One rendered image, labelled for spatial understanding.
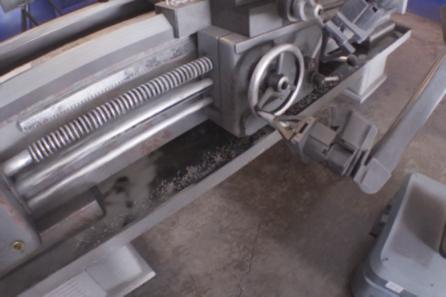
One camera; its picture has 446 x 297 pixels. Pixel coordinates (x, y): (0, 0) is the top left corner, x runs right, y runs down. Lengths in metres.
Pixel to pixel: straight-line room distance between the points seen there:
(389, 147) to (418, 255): 0.52
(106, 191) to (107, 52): 0.44
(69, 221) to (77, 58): 0.43
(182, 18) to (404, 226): 0.94
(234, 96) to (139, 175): 0.38
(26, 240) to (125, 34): 0.52
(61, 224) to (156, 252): 0.52
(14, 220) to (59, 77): 0.31
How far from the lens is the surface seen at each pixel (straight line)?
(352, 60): 1.02
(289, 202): 1.38
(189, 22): 0.79
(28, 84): 0.69
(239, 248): 1.24
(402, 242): 1.07
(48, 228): 0.87
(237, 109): 0.81
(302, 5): 0.77
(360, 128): 0.62
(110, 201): 0.93
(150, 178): 0.95
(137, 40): 0.74
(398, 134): 0.65
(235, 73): 0.75
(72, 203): 0.88
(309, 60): 0.92
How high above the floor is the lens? 1.09
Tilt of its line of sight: 39 degrees down
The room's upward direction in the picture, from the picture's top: 3 degrees counter-clockwise
